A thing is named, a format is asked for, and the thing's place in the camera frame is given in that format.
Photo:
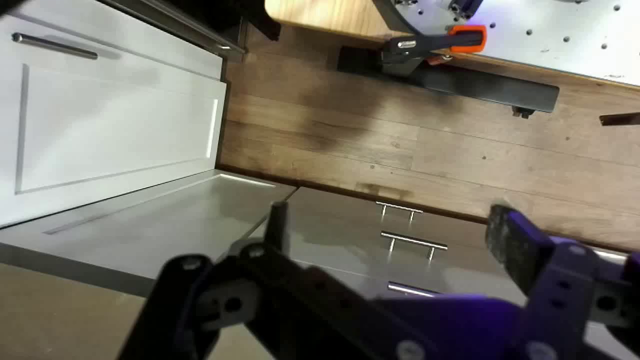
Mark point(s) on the orange black clamp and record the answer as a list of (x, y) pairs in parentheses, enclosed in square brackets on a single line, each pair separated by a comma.
[(427, 47)]

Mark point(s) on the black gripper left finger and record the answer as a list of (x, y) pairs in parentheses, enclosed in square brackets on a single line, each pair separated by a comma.
[(201, 313)]

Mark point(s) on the black steel kitchen appliance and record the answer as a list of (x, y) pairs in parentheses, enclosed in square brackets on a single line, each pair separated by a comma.
[(201, 20)]

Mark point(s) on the white perforated base plate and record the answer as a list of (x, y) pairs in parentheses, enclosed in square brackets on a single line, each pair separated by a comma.
[(567, 36)]

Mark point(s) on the light wooden board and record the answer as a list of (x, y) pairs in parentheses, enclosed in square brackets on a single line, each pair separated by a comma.
[(320, 17)]

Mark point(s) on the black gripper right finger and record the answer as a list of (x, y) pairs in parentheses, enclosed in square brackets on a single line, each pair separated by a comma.
[(567, 300)]

